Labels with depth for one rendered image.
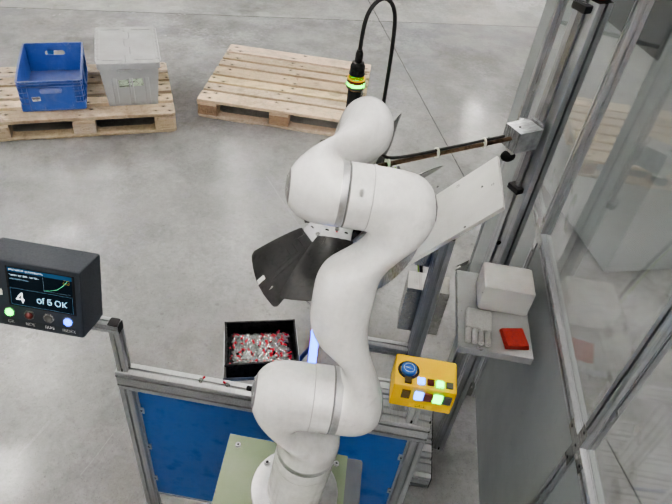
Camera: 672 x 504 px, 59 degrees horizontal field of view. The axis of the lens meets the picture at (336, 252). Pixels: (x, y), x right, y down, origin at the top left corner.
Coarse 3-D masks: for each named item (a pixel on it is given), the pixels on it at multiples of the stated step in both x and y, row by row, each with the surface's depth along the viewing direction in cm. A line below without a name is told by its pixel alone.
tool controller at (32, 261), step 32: (0, 256) 144; (32, 256) 146; (64, 256) 148; (96, 256) 150; (0, 288) 146; (32, 288) 145; (64, 288) 144; (96, 288) 153; (0, 320) 151; (32, 320) 150; (96, 320) 156
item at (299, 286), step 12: (324, 240) 170; (336, 240) 170; (348, 240) 171; (312, 252) 168; (324, 252) 167; (336, 252) 167; (300, 264) 166; (312, 264) 165; (300, 276) 163; (312, 276) 162; (288, 288) 162; (300, 288) 160; (312, 288) 159; (300, 300) 158
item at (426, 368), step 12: (396, 360) 156; (408, 360) 156; (420, 360) 156; (432, 360) 157; (396, 372) 153; (420, 372) 153; (432, 372) 154; (444, 372) 154; (456, 372) 155; (396, 384) 150; (408, 384) 150; (420, 384) 150; (444, 384) 151; (456, 384) 152; (396, 396) 153; (420, 408) 155; (432, 408) 154; (444, 408) 154
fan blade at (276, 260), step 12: (300, 228) 186; (276, 240) 190; (288, 240) 187; (300, 240) 185; (264, 252) 192; (276, 252) 189; (288, 252) 186; (300, 252) 185; (252, 264) 195; (264, 264) 191; (276, 264) 188; (288, 264) 186; (264, 276) 190; (276, 276) 187; (288, 276) 185; (264, 288) 189; (276, 288) 186; (276, 300) 185
